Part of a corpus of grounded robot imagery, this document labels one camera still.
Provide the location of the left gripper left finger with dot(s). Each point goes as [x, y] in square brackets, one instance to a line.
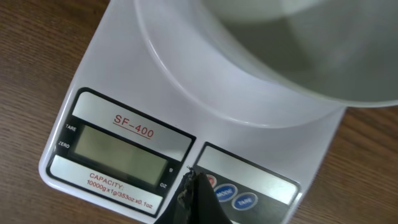
[179, 210]

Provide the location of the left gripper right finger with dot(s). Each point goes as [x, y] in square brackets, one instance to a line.
[206, 208]

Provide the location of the white digital kitchen scale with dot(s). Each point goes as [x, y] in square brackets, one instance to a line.
[152, 99]

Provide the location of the white round bowl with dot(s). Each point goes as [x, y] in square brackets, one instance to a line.
[339, 50]

